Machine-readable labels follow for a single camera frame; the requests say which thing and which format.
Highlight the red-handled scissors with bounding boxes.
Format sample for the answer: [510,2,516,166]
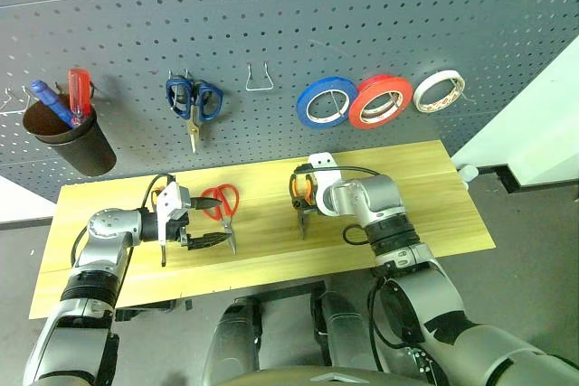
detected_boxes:
[200,183,241,255]

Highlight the white round plastic fitting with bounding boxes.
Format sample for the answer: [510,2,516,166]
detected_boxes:
[456,163,479,188]

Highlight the blue-handled scissors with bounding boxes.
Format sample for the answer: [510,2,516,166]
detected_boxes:
[165,76,225,155]

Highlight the black plastic cup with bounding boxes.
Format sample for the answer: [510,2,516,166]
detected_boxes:
[21,99,118,178]

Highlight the red-handled screwdriver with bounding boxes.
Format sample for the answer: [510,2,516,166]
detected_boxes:
[67,68,94,127]

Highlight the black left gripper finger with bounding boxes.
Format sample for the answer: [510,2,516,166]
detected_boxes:
[185,231,229,252]
[188,195,224,214]

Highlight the grey perforated pegboard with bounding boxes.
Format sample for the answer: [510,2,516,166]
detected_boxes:
[0,0,579,204]

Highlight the blue-handled screwdriver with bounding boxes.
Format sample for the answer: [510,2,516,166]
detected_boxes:
[30,80,76,129]

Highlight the blue tape roll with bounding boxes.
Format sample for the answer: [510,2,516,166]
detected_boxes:
[296,76,359,130]

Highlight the grey robot torso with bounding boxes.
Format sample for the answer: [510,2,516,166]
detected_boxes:
[219,363,453,386]

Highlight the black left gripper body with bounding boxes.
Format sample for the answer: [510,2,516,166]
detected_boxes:
[163,209,192,248]

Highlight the white partition panel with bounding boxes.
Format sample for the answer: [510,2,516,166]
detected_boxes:
[450,33,579,193]

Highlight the white tape roll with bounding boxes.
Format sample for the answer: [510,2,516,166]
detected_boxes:
[413,69,467,114]

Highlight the dark rounded robot leg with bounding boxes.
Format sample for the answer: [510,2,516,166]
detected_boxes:
[311,289,385,373]
[202,297,263,386]

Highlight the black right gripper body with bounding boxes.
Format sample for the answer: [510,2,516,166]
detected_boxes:
[292,175,318,215]

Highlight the silver wire pegboard hook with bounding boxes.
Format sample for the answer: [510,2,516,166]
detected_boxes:
[245,60,276,92]
[0,84,33,117]

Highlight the red tape roll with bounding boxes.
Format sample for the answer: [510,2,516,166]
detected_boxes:
[347,73,413,129]

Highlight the black table frame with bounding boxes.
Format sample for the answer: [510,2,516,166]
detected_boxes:
[115,280,327,322]

